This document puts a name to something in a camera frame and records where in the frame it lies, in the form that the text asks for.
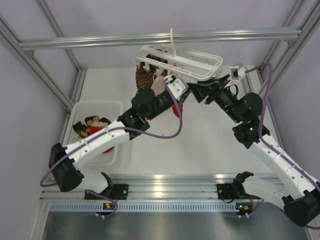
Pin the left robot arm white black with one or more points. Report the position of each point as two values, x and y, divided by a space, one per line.
66 161

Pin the brown striped sock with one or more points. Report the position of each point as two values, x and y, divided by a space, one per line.
145 78

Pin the perforated grey cable duct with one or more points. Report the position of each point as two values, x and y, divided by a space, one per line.
149 207

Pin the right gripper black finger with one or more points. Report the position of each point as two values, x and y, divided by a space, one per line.
200 92
221 81

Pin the aluminium top crossbar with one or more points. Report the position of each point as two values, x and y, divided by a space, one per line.
259 34

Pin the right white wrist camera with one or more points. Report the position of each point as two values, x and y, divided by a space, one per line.
238 71

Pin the red beige animal sock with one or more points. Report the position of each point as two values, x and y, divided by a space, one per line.
176 111
94 130

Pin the white plastic clip hanger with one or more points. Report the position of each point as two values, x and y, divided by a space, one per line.
184 62

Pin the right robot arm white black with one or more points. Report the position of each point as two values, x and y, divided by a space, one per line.
299 197

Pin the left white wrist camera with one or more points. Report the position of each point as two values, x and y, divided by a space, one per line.
171 82

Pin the pink beige sock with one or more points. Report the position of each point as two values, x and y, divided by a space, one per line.
158 85

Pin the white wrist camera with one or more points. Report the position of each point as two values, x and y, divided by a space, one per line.
238 71
171 82

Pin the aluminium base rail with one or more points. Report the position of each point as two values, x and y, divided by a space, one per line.
162 187

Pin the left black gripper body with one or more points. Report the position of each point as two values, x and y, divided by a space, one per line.
181 99

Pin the brown argyle sock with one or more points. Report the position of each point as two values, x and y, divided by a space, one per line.
81 129
94 121

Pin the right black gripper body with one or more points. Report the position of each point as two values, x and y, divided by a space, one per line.
219 95

